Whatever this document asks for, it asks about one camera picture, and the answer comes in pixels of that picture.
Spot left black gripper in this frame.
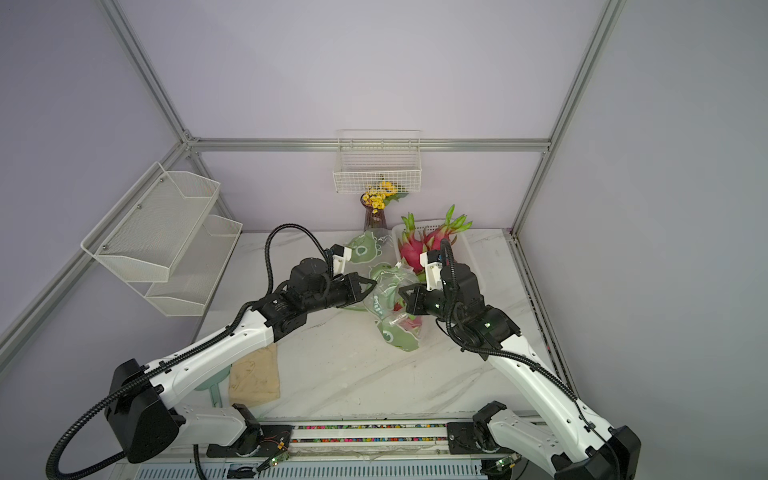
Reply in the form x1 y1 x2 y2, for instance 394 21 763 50
305 272 377 315

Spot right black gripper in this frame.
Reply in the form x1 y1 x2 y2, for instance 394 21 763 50
401 283 465 325

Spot green-print zip-top bag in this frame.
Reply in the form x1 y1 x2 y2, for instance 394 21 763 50
363 262 421 352
347 229 396 267

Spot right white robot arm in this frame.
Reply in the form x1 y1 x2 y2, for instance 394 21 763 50
399 240 641 479

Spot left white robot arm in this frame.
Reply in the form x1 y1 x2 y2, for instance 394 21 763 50
45 224 377 479

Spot white plastic basket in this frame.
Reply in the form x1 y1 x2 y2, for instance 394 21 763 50
390 219 485 288

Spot dark purple glass vase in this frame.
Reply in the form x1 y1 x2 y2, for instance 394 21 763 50
360 194 388 231

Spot yellow flower bouquet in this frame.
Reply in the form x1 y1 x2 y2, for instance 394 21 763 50
360 180 409 213

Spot green scrub brush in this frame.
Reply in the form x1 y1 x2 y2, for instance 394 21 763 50
195 365 231 408

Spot white two-tier mesh shelf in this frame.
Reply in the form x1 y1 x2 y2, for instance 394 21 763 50
81 163 242 317

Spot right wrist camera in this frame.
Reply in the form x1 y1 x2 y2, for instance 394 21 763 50
420 250 443 291

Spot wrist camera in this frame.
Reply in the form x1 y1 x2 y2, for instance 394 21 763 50
420 250 443 291
330 244 352 276

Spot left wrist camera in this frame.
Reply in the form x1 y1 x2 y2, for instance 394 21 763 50
330 244 352 276

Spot white wire wall basket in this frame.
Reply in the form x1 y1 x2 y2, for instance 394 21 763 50
333 129 422 194

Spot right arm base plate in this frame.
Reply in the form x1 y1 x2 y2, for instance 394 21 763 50
446 422 499 455

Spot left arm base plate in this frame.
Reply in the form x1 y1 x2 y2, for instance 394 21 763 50
205 424 294 458

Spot aluminium frame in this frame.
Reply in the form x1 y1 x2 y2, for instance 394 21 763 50
0 0 628 457

